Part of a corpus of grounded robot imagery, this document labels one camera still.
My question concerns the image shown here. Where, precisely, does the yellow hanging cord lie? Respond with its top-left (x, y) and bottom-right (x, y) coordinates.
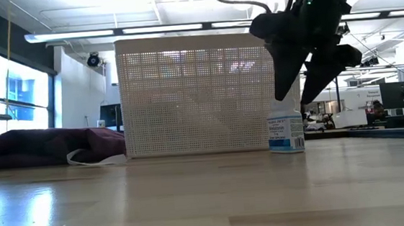
top-left (0, 12), bottom-right (20, 112)

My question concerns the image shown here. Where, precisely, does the black wall security camera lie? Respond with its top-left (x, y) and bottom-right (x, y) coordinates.
top-left (85, 51), bottom-right (102, 68)

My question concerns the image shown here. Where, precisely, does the long ceiling light bar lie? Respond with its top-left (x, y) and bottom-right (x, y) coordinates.
top-left (23, 4), bottom-right (404, 48)

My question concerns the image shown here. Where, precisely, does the small white pill bottle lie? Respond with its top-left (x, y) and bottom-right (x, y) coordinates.
top-left (264, 96), bottom-right (307, 156)

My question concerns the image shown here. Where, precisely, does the person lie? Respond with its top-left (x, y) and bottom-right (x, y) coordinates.
top-left (364, 99), bottom-right (389, 127)

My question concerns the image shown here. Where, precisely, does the black metal table frame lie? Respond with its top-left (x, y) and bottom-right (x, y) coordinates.
top-left (303, 122), bottom-right (404, 150)

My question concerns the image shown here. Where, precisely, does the purple cloth bag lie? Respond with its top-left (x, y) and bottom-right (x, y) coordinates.
top-left (0, 119), bottom-right (129, 175)

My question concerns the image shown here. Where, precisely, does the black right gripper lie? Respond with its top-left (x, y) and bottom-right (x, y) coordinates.
top-left (246, 0), bottom-right (367, 110)

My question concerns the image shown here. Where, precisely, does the white perforated plastic basket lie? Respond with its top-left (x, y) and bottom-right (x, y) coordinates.
top-left (113, 25), bottom-right (307, 161)

